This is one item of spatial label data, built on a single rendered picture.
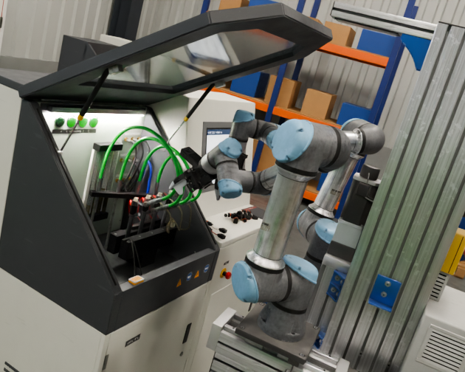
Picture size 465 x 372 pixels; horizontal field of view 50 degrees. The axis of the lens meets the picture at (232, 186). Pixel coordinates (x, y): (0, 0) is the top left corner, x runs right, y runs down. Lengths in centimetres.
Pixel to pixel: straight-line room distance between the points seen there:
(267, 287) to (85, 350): 76
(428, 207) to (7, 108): 147
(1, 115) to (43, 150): 24
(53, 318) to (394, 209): 124
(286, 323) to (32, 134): 108
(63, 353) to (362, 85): 690
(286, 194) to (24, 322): 119
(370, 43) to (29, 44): 440
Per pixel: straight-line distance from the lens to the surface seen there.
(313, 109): 710
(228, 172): 162
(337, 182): 206
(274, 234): 137
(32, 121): 190
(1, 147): 204
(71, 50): 586
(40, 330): 205
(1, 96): 203
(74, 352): 196
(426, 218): 159
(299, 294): 151
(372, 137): 192
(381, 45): 704
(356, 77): 820
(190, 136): 234
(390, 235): 162
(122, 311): 183
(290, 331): 157
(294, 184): 133
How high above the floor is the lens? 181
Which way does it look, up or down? 15 degrees down
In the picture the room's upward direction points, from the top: 16 degrees clockwise
